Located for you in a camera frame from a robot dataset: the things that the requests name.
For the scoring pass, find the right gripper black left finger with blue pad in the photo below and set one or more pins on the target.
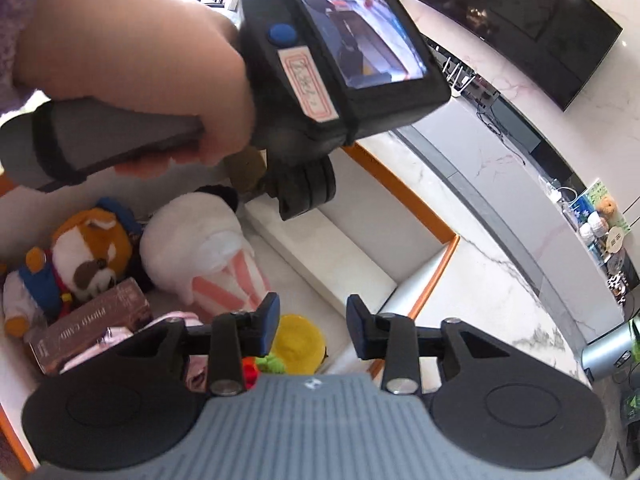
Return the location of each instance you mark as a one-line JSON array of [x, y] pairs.
[[235, 336]]

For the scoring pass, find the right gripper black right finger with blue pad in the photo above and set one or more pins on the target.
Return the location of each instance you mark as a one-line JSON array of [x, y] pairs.
[[391, 338]]

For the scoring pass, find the orange crocheted fruit toy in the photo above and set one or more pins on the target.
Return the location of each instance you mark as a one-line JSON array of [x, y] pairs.
[[254, 367]]

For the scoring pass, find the yellow round lid toy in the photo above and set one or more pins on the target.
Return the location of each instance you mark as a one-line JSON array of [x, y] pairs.
[[299, 345]]

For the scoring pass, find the pink striped white plush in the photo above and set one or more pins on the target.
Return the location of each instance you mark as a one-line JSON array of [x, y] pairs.
[[194, 248]]

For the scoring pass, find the brown photo card box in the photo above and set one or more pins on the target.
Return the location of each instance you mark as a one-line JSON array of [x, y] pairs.
[[122, 306]]

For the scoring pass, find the orange fox plush blue outfit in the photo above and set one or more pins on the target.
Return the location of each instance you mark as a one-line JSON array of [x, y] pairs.
[[89, 253]]

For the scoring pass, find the person's left hand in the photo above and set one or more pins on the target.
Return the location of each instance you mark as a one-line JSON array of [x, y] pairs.
[[174, 57]]

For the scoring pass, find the white flat box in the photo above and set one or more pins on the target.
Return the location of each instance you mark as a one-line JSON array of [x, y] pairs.
[[323, 255]]

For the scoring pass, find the white marble tv console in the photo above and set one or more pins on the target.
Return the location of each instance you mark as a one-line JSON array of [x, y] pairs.
[[495, 184]]

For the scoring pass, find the orange rimmed white storage box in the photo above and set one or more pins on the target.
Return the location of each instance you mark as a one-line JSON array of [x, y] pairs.
[[369, 240]]

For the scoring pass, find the black wall television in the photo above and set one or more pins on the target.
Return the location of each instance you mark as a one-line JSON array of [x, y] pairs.
[[558, 44]]

